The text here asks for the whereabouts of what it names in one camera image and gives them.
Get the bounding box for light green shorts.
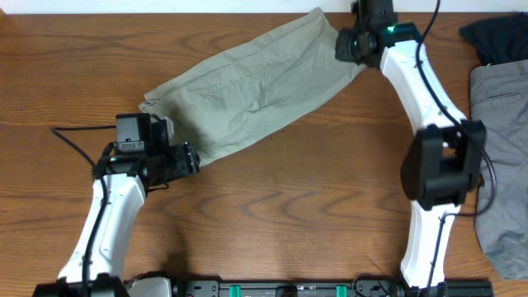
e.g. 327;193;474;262
139;8;365;166

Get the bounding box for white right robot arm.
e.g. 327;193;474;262
335;0;493;296

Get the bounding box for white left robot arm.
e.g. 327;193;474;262
34;113;200;296

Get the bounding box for black garment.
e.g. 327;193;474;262
460;12;527;65

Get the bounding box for grey folded trousers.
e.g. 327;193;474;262
470;60;527;280

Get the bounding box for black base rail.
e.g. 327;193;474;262
125;271;494;297

